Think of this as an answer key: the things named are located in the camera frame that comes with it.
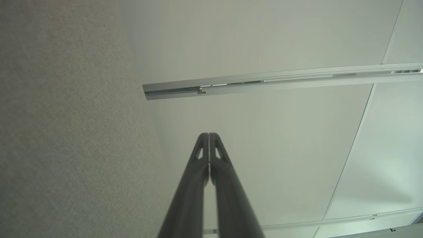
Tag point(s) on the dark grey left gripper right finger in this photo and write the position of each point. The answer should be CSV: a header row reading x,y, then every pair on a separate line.
x,y
233,205

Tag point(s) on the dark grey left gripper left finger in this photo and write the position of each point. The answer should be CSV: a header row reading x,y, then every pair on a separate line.
x,y
190,198

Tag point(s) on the thin white ceiling rail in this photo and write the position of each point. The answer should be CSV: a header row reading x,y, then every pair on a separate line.
x,y
347,219

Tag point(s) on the aluminium ceiling track rail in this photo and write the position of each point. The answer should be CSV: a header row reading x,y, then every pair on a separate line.
x,y
231,87

